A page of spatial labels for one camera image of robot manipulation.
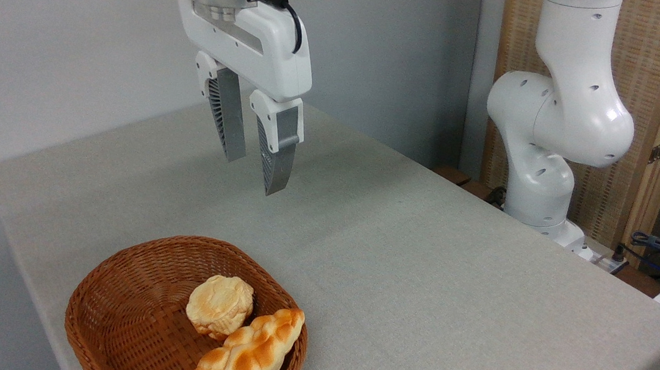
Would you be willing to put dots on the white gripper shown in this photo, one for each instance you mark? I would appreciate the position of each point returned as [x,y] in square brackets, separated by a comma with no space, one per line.
[270,50]

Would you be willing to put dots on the round toy bread bun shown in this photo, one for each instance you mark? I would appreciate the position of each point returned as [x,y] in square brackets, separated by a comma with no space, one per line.
[219,307]

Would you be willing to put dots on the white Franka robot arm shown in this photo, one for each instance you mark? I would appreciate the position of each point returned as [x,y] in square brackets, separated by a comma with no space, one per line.
[564,111]

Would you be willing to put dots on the braided toy bread loaf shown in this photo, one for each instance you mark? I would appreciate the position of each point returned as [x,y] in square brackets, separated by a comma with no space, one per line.
[248,354]

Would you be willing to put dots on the brown wicker basket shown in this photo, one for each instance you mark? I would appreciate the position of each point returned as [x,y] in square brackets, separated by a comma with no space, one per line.
[126,311]

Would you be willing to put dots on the wooden woven folding screen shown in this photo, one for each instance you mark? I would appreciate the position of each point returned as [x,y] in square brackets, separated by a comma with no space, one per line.
[654,72]

